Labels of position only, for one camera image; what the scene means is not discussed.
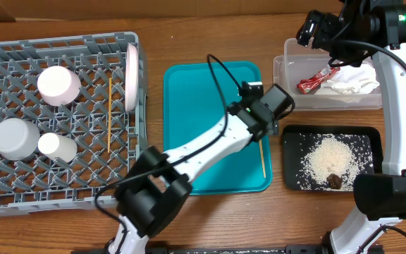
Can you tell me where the small white bowl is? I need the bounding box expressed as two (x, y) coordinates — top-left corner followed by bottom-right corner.
(37, 66), (81, 107)

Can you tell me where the white cup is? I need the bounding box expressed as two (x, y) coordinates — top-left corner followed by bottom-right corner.
(37, 133), (78, 162)

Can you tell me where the grey saucer bowl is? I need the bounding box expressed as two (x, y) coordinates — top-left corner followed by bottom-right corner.
(0, 118), (40, 161)

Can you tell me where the white rice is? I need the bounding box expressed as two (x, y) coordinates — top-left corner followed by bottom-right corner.
(295, 133), (374, 192)

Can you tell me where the grey plastic dish rack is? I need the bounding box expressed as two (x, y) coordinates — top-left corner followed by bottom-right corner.
(0, 32), (147, 217)

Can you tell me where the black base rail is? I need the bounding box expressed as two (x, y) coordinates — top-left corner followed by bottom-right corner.
(71, 245), (385, 254)

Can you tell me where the white napkin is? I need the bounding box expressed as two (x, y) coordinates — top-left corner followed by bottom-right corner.
(315, 61), (379, 95)

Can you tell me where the teal serving tray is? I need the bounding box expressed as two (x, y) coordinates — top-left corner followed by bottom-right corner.
(163, 61), (273, 195)

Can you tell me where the large white plate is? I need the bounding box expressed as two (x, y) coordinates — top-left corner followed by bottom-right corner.
(125, 44), (139, 111)

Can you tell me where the brown food scrap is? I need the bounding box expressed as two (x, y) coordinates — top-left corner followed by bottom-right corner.
(326, 174), (343, 190)

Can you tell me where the clear plastic bin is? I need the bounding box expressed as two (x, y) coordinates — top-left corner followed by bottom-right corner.
(273, 36), (383, 112)

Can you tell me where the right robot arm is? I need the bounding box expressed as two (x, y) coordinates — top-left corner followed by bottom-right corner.
(296, 1), (406, 253)

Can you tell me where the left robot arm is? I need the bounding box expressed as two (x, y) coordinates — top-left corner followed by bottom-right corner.
(104, 83), (295, 253)

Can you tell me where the red snack wrapper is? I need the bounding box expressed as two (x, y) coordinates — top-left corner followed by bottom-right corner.
(296, 66), (340, 94)

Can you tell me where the black tray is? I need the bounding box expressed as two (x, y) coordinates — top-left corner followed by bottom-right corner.
(282, 125), (383, 191)

